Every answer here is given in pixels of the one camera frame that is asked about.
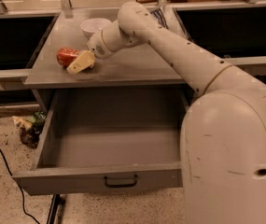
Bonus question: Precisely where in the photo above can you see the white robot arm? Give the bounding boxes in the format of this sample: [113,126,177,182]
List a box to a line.
[67,2,266,224]

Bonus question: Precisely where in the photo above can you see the black cable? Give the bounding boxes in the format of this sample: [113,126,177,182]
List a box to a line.
[0,143,42,224]

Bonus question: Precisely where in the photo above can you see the open grey top drawer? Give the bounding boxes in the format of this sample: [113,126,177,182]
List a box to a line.
[13,86,186,195]

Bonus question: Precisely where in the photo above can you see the crumpled snack bags on floor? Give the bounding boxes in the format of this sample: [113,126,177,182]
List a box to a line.
[12,111,47,148]

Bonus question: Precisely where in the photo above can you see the red coke can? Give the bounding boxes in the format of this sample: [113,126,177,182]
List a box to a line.
[56,47,81,67]

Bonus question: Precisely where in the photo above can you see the white ceramic bowl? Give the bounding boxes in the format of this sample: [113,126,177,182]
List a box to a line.
[80,18,111,38]

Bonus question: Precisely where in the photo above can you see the dark blue chip bag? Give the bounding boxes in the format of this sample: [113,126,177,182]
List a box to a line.
[151,8,168,28]

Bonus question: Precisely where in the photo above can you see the wooden stick in background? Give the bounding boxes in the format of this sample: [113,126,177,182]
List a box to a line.
[135,0,158,4]

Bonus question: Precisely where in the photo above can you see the black drawer handle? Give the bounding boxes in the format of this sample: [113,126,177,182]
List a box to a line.
[104,175,138,189]

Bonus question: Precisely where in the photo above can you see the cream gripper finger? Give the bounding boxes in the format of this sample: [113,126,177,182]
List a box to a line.
[66,50,95,75]

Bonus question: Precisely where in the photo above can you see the grey cabinet with top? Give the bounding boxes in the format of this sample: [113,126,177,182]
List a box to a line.
[23,7,207,112]

